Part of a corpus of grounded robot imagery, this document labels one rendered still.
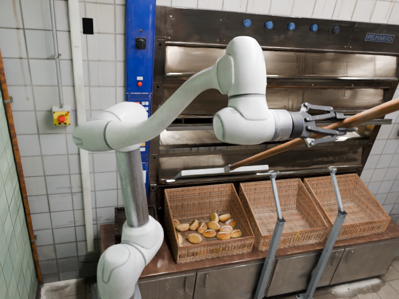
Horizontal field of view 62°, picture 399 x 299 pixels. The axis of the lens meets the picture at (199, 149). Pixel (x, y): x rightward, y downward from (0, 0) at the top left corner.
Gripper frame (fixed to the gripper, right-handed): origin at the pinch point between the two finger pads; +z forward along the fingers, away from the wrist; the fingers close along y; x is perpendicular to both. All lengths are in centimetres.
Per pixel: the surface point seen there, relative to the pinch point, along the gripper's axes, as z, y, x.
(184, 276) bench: -19, 65, -147
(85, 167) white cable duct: -79, -12, -149
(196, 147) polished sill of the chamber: -3, -22, -144
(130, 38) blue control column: -52, -75, -93
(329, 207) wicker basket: 122, 31, -171
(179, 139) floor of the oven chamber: -13, -30, -153
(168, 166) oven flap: -23, -10, -154
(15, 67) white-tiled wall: -112, -62, -108
